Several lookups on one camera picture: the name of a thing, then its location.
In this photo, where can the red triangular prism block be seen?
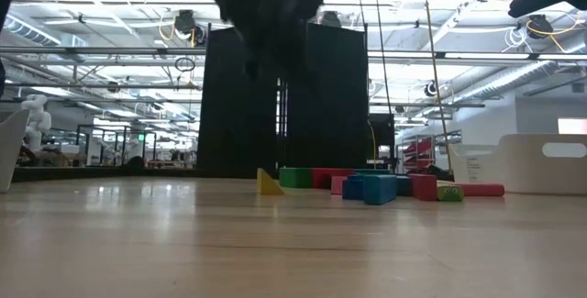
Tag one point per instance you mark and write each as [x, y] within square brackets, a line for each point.
[338, 186]

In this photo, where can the silver ventilation duct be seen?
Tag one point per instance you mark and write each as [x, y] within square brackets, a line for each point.
[27, 29]
[513, 78]

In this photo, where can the large blue rectangular block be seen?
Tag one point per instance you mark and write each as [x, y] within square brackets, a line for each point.
[372, 171]

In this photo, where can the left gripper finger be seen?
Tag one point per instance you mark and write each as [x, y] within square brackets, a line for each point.
[257, 50]
[307, 55]

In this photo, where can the red storage shelf rack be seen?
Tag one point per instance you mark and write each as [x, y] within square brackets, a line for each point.
[419, 147]

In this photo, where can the black table frame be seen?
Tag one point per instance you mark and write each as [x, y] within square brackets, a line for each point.
[69, 174]

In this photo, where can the black folding partition screen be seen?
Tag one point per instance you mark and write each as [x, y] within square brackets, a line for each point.
[339, 105]

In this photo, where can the bright white wall screen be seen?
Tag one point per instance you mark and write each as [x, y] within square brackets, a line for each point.
[572, 126]

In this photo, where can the grey wall vent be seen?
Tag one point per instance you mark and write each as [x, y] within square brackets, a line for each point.
[578, 88]

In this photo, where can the blue long block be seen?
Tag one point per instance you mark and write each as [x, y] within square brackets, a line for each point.
[379, 190]

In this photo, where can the light green long block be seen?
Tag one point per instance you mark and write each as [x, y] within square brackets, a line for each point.
[449, 193]

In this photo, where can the blue square block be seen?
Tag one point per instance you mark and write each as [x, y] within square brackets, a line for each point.
[403, 185]

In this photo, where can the black overhead camera unit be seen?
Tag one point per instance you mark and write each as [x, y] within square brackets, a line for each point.
[431, 88]
[539, 25]
[185, 22]
[330, 18]

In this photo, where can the red long block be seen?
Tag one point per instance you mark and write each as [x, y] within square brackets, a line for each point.
[481, 190]
[423, 187]

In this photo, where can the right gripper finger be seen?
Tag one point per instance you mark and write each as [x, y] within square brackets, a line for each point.
[529, 2]

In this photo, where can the yellow triangular prism block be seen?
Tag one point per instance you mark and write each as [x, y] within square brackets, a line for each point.
[267, 186]

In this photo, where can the white plastic storage bin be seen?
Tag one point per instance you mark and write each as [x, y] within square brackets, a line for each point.
[518, 174]
[11, 151]

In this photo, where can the green exit sign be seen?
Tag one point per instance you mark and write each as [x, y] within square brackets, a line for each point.
[141, 137]

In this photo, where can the grey metal crossbar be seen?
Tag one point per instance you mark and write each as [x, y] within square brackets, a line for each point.
[559, 56]
[46, 51]
[46, 85]
[458, 104]

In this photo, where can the green rectangular block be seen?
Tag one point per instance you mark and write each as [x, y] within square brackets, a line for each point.
[295, 177]

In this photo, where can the black equipment cabinet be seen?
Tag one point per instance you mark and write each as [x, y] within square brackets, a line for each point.
[383, 133]

